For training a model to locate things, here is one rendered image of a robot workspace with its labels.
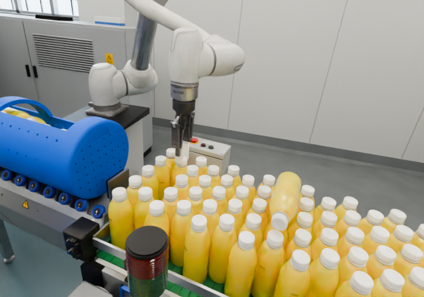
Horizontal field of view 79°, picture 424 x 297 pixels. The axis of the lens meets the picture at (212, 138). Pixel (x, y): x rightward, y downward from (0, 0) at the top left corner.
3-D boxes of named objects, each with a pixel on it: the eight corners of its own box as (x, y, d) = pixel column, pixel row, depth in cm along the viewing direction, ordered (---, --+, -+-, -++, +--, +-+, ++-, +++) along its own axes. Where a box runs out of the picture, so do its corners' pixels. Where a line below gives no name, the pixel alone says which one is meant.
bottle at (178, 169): (167, 205, 100) (168, 164, 92) (176, 195, 106) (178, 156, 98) (183, 211, 97) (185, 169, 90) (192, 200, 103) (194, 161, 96)
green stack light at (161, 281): (144, 261, 47) (142, 241, 45) (174, 275, 45) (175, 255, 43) (119, 292, 41) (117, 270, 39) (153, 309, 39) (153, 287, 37)
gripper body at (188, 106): (180, 93, 89) (179, 118, 92) (167, 99, 81) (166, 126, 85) (199, 97, 86) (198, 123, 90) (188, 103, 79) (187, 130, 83)
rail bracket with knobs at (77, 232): (90, 236, 83) (86, 211, 79) (108, 244, 81) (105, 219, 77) (64, 260, 75) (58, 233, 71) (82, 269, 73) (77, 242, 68)
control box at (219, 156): (187, 154, 118) (188, 134, 114) (228, 166, 112) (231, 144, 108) (176, 164, 109) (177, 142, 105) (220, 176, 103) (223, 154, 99)
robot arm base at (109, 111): (100, 102, 166) (98, 94, 163) (129, 108, 160) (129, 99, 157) (79, 111, 150) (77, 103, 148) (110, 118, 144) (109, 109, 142)
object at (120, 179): (125, 193, 100) (123, 166, 95) (130, 195, 99) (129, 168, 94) (106, 209, 91) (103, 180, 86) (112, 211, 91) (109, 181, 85)
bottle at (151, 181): (157, 207, 98) (157, 165, 91) (160, 220, 92) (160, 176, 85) (138, 210, 96) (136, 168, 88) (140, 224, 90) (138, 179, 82)
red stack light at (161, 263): (142, 241, 45) (142, 223, 43) (175, 254, 43) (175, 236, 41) (117, 270, 39) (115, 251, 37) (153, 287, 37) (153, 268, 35)
